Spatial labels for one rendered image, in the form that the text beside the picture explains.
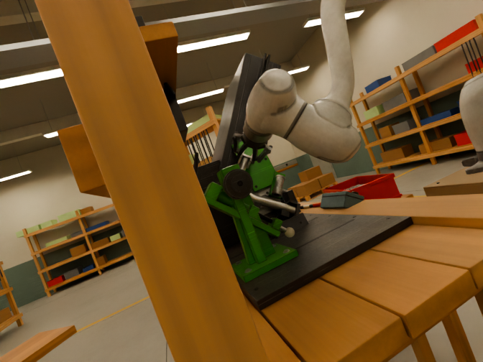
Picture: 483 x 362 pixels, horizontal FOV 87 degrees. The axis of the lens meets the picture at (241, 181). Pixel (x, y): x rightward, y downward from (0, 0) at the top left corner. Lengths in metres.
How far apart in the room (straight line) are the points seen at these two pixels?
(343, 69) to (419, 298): 0.51
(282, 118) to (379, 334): 0.43
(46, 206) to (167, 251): 10.36
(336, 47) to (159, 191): 0.59
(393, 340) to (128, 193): 0.37
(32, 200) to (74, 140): 10.38
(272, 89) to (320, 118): 0.13
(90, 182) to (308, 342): 0.37
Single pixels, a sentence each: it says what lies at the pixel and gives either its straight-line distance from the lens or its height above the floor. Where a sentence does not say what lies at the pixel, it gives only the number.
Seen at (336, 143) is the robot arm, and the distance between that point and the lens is 0.62.
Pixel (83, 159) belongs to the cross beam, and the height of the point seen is 1.23.
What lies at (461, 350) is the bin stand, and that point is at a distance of 1.64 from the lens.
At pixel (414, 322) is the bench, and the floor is 0.86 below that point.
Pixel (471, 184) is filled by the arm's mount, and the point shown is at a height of 0.89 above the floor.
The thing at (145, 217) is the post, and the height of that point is 1.12.
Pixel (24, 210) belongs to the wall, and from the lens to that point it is 10.85.
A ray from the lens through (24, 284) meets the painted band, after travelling 11.01.
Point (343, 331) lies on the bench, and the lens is 0.43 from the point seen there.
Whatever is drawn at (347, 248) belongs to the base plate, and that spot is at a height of 0.90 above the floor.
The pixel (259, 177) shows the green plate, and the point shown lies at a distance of 0.96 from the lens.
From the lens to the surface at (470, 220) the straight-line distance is 0.66.
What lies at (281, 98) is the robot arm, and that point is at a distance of 0.58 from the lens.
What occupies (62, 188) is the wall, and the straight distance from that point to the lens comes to 10.51.
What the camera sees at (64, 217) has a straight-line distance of 9.85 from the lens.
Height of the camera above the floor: 1.12
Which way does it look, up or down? level
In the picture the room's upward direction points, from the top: 21 degrees counter-clockwise
